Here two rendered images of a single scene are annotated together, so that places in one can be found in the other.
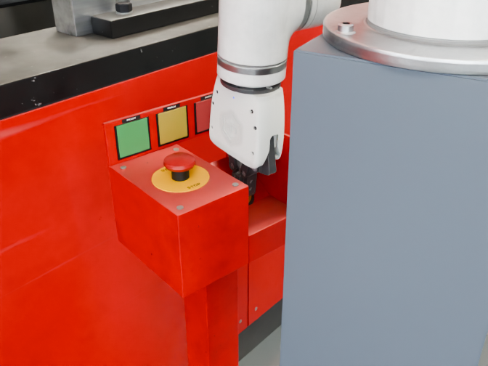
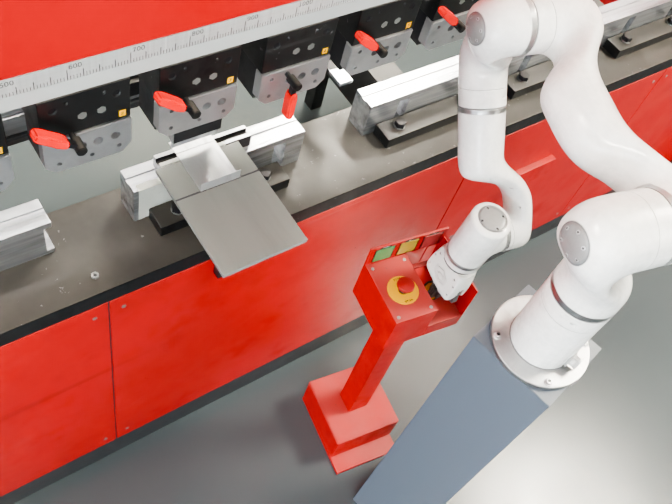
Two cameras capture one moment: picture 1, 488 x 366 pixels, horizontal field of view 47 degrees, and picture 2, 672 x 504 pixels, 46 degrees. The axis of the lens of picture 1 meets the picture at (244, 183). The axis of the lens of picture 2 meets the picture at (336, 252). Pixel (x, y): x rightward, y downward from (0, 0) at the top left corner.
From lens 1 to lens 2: 118 cm
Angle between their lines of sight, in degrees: 25
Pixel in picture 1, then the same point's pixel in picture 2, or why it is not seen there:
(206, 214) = (410, 321)
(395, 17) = (516, 343)
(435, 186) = (505, 401)
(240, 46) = (460, 258)
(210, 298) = not seen: hidden behind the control
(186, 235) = (396, 329)
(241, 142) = (443, 285)
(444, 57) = (521, 375)
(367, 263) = (472, 403)
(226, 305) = not seen: hidden behind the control
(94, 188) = (342, 238)
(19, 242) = (292, 266)
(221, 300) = not seen: hidden behind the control
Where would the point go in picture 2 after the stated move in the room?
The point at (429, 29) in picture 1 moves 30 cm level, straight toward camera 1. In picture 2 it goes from (525, 357) to (447, 491)
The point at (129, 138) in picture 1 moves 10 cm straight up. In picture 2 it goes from (381, 254) to (393, 228)
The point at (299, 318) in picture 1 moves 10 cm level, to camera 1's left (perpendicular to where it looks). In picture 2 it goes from (437, 400) to (391, 385)
